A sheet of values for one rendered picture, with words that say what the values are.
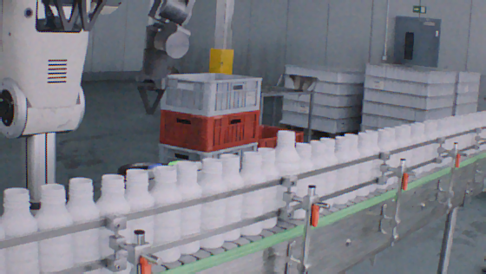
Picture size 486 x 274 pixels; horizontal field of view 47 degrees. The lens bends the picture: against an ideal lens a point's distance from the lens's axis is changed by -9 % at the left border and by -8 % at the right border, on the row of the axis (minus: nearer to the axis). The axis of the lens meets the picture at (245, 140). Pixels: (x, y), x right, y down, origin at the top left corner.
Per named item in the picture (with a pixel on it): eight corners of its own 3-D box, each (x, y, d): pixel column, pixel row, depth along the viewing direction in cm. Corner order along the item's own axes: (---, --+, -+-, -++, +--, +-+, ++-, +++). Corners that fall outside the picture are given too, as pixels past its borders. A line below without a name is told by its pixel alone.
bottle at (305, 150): (286, 219, 131) (295, 146, 129) (279, 212, 137) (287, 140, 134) (311, 219, 132) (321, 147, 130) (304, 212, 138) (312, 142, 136)
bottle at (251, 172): (253, 239, 117) (259, 158, 114) (226, 233, 120) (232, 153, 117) (266, 231, 123) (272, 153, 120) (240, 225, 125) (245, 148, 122)
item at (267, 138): (259, 170, 431) (260, 140, 427) (214, 159, 454) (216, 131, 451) (303, 159, 479) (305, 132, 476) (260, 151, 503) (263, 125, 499)
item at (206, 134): (206, 153, 367) (209, 116, 363) (156, 142, 389) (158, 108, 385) (259, 141, 418) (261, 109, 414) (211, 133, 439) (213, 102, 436)
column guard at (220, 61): (219, 107, 1140) (222, 48, 1121) (203, 104, 1164) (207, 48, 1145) (232, 106, 1170) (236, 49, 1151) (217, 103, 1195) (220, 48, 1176)
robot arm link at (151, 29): (164, 21, 134) (142, 21, 131) (178, 25, 129) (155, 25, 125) (160, 50, 136) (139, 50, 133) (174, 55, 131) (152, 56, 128)
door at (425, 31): (430, 123, 1136) (440, 18, 1099) (387, 116, 1198) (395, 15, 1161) (432, 123, 1143) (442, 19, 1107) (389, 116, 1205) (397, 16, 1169)
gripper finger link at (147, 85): (167, 110, 141) (171, 72, 138) (162, 119, 134) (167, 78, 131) (140, 107, 141) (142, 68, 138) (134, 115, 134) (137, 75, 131)
